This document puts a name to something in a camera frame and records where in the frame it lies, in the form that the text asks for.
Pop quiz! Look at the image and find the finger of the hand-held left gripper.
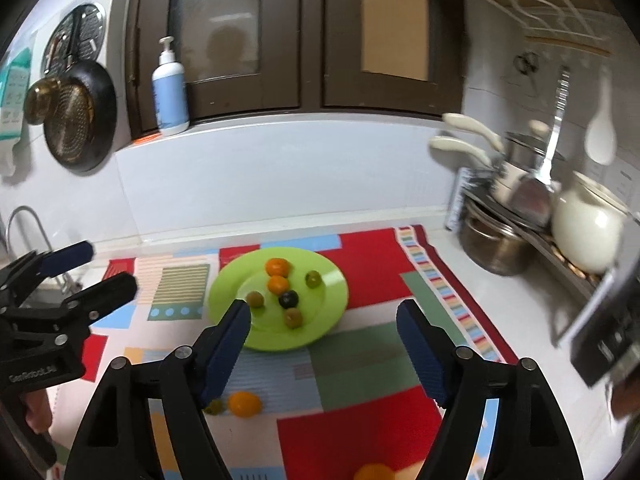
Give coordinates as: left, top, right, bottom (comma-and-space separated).
0, 241, 96, 307
15, 272, 138, 332

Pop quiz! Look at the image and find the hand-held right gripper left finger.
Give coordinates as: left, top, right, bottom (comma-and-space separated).
70, 299, 252, 480

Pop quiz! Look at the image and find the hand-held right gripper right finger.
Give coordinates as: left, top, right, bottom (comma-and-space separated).
396, 300, 583, 480

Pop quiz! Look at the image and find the green plate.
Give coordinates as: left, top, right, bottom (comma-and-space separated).
207, 247, 349, 352

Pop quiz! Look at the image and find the person's left hand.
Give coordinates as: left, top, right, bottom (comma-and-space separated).
24, 389, 53, 435

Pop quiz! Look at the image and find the slim gooseneck faucet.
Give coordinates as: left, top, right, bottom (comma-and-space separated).
5, 205, 76, 293

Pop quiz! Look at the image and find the colourful patterned tablecloth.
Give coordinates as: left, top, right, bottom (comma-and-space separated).
50, 225, 521, 480

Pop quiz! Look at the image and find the stainless steel pot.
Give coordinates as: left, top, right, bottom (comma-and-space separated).
459, 202, 538, 277

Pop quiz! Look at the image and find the black frying pan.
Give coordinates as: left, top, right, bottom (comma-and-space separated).
42, 10, 118, 173

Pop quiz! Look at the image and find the small copper saucepan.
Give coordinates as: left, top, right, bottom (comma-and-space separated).
22, 77, 61, 126

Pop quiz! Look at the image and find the green white carton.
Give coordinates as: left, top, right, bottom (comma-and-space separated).
0, 47, 32, 176

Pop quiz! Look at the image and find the metal skimmer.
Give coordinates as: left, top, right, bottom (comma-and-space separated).
515, 67, 573, 226

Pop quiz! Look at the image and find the white blue pump bottle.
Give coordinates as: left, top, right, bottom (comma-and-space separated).
151, 36, 191, 136

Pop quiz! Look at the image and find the cream ceramic pot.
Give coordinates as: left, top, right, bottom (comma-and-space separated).
551, 170, 633, 273

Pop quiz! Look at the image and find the brown bottle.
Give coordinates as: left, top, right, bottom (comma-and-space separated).
610, 370, 640, 451

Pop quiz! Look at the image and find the steel pot with lid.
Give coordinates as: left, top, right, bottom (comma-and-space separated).
502, 130, 568, 171

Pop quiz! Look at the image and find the round metal steamer plate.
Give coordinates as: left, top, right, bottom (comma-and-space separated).
41, 2, 107, 78

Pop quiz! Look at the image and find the white rice spoon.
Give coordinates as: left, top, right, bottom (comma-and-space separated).
584, 65, 618, 166

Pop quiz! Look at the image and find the brown cardboard sheet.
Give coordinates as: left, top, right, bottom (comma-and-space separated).
360, 0, 431, 81

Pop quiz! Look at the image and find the cream handled saucepan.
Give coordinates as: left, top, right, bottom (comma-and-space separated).
429, 135, 531, 201

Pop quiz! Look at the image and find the white wall socket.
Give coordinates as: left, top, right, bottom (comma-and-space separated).
612, 162, 640, 201

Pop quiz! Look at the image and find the dark brown window frame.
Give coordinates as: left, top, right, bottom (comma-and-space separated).
125, 0, 466, 133

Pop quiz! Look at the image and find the wooden hook rail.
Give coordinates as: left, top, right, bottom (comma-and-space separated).
525, 30, 613, 58

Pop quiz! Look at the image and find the white wire rack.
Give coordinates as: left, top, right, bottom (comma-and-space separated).
462, 0, 616, 46

